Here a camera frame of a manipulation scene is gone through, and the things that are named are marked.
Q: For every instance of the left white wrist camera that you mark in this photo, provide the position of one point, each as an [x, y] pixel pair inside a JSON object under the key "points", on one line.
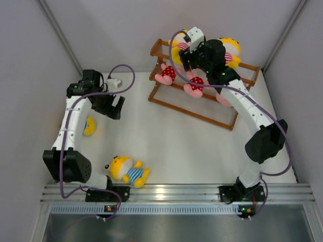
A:
{"points": [[114, 83]]}

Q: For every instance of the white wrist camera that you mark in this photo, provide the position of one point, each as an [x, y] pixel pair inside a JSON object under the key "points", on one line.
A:
{"points": [[194, 37], [114, 83]]}

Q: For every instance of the pink plush red dotted dress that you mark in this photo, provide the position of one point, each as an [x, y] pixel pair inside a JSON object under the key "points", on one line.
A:
{"points": [[168, 74]]}

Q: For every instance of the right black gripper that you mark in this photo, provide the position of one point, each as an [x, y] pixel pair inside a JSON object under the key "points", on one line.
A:
{"points": [[186, 56]]}

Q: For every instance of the wooden three-tier shelf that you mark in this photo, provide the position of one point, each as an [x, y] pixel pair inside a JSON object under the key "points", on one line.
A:
{"points": [[205, 108]]}

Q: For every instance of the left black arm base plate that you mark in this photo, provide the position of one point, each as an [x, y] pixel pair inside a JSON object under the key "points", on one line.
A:
{"points": [[120, 194]]}

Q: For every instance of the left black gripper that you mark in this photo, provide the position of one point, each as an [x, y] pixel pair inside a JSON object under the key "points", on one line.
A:
{"points": [[112, 112]]}

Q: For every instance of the yellow plush blue-striped shirt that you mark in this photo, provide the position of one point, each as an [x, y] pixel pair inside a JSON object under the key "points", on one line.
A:
{"points": [[129, 171], [90, 126]]}

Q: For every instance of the yellow plush pink-striped shirt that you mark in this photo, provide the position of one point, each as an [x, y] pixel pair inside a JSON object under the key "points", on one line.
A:
{"points": [[232, 52], [178, 44]]}

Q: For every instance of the aluminium mounting rail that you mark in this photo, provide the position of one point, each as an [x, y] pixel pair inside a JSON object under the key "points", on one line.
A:
{"points": [[185, 199]]}

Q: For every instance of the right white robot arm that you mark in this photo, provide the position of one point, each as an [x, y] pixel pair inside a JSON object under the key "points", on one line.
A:
{"points": [[267, 133]]}

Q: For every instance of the yellow plush blue-striped shirt front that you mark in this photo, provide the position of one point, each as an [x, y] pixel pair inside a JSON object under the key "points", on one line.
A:
{"points": [[129, 171]]}

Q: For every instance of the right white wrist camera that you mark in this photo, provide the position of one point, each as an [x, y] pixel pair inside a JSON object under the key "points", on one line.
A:
{"points": [[194, 37]]}

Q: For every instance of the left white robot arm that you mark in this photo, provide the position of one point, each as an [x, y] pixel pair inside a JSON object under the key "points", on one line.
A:
{"points": [[64, 160]]}

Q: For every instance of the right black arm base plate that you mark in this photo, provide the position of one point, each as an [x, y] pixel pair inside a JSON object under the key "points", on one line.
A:
{"points": [[233, 193]]}

